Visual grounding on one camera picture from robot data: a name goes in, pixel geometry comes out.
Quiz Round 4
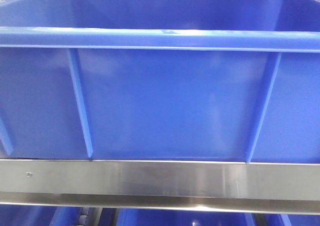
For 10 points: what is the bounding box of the lower blue bin under bar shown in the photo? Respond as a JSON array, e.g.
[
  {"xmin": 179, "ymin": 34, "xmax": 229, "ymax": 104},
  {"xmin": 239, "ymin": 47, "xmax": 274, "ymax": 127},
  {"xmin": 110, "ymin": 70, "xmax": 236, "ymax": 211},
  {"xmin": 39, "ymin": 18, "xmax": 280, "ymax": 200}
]
[{"xmin": 0, "ymin": 204, "xmax": 320, "ymax": 226}]

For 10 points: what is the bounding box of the large blue plastic box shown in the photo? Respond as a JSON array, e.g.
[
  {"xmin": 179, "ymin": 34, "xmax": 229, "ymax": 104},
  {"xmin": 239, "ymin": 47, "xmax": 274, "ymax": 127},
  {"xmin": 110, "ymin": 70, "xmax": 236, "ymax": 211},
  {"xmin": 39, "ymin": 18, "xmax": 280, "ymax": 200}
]
[{"xmin": 0, "ymin": 0, "xmax": 320, "ymax": 163}]

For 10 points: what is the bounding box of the steel front rack bar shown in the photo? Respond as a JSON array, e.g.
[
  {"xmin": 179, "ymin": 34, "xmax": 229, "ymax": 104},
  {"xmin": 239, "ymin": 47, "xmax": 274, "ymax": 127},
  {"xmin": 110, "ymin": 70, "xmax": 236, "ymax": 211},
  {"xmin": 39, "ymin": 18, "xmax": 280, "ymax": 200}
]
[{"xmin": 0, "ymin": 159, "xmax": 320, "ymax": 215}]

